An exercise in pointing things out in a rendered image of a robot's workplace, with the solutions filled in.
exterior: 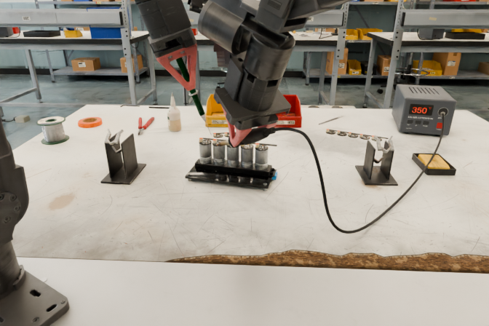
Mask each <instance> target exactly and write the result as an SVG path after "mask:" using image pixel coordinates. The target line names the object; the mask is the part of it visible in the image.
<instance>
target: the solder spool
mask: <svg viewBox="0 0 489 326"><path fill-rule="evenodd" d="M64 121H65V118H64V117H61V116H53V117H47V118H44V119H40V120H38V121H37V124H38V125H39V126H42V130H43V134H44V139H42V140H41V143H42V144H44V145H54V144H59V143H64V142H66V141H67V140H69V136H68V135H65V131H64V129H63V124H62V123H63V122H64Z"/></svg>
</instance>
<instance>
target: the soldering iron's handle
mask: <svg viewBox="0 0 489 326"><path fill-rule="evenodd" d="M273 129H274V127H271V128H266V127H259V128H253V129H252V130H251V131H250V133H249V134H248V135H247V136H246V137H245V138H244V139H243V140H242V141H241V142H240V144H239V145H237V146H236V147H233V145H232V144H231V141H230V136H229V137H228V143H229V145H230V146H231V147H233V148H237V147H239V146H241V145H245V144H250V143H255V142H258V141H260V140H262V139H264V138H267V137H268V136H269V135H270V134H274V133H275V132H273Z"/></svg>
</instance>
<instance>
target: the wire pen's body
mask: <svg viewBox="0 0 489 326"><path fill-rule="evenodd" d="M176 61H177V64H178V66H179V69H180V71H181V73H182V75H183V78H184V79H185V80H186V81H187V82H189V72H188V71H187V69H188V68H187V66H186V63H184V62H185V61H184V59H183V57H180V58H178V59H176ZM183 61H184V62H183ZM189 92H190V93H189V95H190V96H191V97H192V98H193V101H194V103H195V106H196V109H197V111H198V112H199V115H200V116H202V115H204V114H205V112H204V109H203V107H202V104H201V102H200V99H199V97H198V95H197V93H198V91H197V90H195V89H193V90H190V91H189Z"/></svg>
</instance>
